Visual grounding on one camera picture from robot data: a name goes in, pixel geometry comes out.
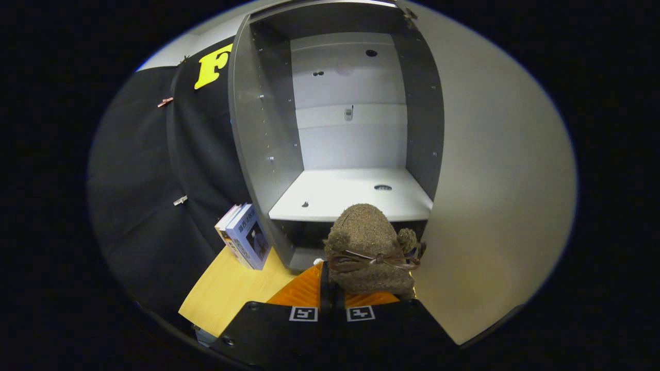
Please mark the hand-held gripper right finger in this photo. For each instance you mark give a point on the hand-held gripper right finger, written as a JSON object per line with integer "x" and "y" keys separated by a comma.
{"x": 392, "y": 335}

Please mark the white clothespin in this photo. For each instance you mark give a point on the white clothespin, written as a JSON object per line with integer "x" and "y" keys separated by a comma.
{"x": 180, "y": 200}

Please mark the white book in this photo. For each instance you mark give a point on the white book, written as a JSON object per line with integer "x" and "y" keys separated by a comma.
{"x": 223, "y": 224}

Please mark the grey shoe cabinet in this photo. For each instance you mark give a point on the grey shoe cabinet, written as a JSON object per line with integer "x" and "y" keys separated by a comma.
{"x": 263, "y": 129}

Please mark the pink clothespin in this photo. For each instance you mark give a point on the pink clothespin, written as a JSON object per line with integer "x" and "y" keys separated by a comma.
{"x": 165, "y": 102}

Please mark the thin pale book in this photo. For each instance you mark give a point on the thin pale book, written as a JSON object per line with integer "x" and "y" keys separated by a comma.
{"x": 228, "y": 237}

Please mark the beige shoe cabinet door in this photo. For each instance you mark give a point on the beige shoe cabinet door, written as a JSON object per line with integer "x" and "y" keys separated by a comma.
{"x": 505, "y": 180}

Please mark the dark phone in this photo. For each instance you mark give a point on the dark phone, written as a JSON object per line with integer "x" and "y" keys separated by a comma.
{"x": 205, "y": 336}

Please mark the black backdrop cloth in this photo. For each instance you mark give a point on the black backdrop cloth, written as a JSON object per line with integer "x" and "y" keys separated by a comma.
{"x": 139, "y": 180}

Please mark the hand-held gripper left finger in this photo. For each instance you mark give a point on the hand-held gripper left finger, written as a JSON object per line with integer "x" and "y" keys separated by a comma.
{"x": 278, "y": 335}

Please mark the black binder clip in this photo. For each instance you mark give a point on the black binder clip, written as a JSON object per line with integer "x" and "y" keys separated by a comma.
{"x": 183, "y": 59}

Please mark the blue book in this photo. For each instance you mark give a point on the blue book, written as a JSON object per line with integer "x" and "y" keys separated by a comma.
{"x": 252, "y": 237}

